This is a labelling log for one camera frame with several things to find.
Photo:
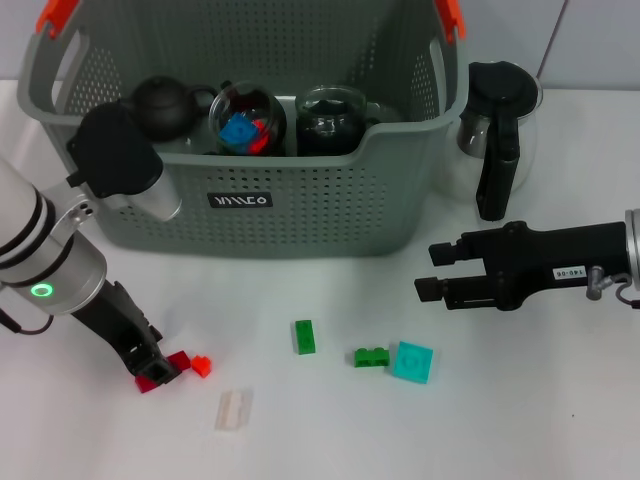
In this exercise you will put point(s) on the dark red curved brick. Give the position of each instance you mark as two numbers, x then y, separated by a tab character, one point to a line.
180	360

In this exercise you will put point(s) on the small red brick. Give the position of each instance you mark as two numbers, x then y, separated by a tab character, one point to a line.
202	366

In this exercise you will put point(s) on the glass coffee pot black lid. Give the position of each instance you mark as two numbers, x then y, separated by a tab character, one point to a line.
500	95

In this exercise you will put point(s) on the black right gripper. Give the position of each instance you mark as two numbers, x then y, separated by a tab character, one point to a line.
550	265

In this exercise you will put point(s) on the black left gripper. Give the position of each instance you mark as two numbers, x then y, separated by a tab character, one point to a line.
120	320

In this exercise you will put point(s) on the clear transparent brick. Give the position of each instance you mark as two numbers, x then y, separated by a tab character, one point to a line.
234	410

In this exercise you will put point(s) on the green two-stud brick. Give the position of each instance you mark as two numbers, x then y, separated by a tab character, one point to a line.
372	357

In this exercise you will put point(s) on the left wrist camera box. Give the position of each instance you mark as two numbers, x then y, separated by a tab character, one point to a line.
120	150

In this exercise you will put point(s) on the blue square plate brick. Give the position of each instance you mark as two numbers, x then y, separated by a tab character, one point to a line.
239	132

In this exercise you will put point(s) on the black clay teapot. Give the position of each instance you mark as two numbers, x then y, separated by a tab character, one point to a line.
165	107

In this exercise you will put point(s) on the grey perforated storage basket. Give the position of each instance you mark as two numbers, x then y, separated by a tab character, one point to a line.
325	215

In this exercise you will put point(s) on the glass jar with bricks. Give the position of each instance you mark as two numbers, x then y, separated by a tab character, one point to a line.
240	97

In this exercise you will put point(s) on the glass teacup black sleeve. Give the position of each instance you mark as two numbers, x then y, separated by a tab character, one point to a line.
327	100
325	145

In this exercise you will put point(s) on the teal square plate brick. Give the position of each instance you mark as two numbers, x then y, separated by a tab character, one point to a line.
412	362

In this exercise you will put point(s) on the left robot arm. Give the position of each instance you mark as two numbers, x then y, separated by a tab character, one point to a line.
40	250

